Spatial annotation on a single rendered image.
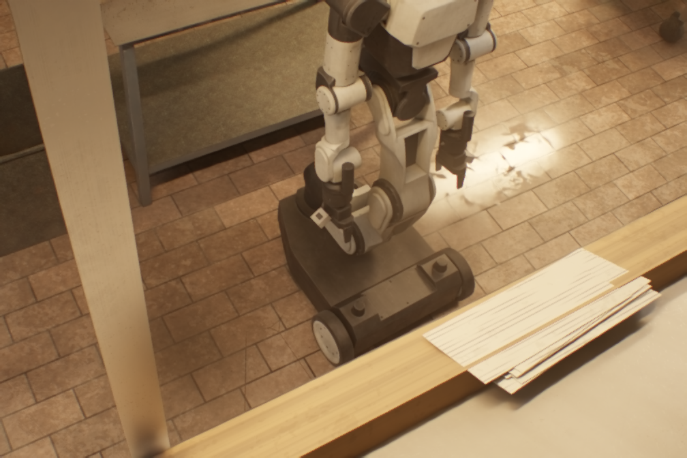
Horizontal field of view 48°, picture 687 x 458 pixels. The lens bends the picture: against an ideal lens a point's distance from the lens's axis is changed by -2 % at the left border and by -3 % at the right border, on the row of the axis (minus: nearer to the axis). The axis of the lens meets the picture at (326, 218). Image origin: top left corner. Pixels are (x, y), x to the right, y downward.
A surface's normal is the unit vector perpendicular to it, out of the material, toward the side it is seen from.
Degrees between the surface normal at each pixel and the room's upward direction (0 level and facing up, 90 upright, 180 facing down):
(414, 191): 66
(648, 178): 0
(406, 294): 0
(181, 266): 0
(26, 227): 90
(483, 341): 27
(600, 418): 33
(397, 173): 90
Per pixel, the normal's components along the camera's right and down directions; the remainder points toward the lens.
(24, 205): 0.49, 0.72
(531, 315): -0.14, -0.86
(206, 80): 0.10, -0.60
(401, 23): -0.19, 0.71
